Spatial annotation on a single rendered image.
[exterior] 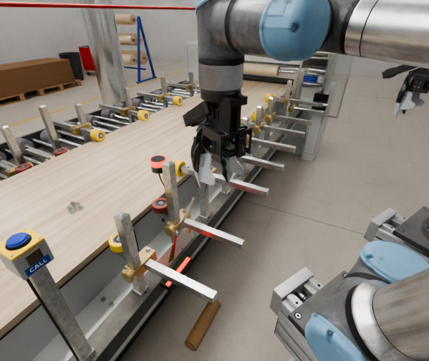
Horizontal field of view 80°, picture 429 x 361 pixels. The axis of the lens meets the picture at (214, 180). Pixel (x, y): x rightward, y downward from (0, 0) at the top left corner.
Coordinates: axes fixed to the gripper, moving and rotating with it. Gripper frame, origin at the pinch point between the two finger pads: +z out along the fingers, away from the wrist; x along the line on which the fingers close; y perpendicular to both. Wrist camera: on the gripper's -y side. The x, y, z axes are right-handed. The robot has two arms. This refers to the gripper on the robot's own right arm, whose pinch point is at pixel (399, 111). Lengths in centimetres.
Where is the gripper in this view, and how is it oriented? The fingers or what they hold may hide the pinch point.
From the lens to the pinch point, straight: 121.5
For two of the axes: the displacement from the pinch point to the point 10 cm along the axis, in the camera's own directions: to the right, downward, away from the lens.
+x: 8.3, -3.1, 4.7
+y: 5.6, 4.5, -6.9
